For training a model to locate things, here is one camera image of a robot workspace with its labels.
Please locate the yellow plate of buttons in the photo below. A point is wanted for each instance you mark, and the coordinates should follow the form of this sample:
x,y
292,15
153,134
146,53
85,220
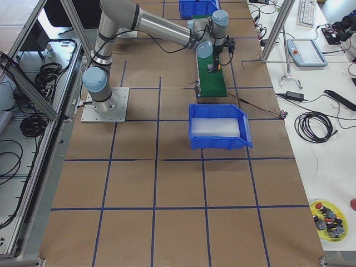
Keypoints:
x,y
330,222

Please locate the black power adapter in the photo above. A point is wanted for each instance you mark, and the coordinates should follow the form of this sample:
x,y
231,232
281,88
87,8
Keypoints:
x,y
299,97

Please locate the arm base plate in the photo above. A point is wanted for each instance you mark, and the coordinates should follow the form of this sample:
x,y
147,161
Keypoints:
x,y
112,110

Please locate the white keyboard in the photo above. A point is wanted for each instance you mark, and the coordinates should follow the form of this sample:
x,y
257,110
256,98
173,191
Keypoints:
x,y
306,13

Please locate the blue bin left side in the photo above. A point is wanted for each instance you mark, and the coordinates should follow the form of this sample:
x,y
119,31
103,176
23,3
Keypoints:
x,y
190,8

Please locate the blue bin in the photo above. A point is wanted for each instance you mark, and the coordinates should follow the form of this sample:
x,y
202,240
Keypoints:
x,y
218,126
190,8

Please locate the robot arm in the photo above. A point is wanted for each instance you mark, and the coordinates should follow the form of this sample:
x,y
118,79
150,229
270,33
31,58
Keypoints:
x,y
206,36

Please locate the aluminium frame post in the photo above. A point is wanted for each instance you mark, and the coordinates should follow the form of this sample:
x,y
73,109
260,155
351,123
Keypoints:
x,y
276,28

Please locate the green conveyor belt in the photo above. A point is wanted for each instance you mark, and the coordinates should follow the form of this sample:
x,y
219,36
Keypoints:
x,y
211,83

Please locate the blue bin right side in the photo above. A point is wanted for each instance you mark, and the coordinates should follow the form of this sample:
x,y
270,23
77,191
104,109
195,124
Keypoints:
x,y
218,126

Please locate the teach pendant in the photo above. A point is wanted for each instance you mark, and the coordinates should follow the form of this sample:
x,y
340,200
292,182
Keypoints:
x,y
306,53

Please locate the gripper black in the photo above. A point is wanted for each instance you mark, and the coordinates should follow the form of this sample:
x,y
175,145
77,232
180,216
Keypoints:
x,y
217,51

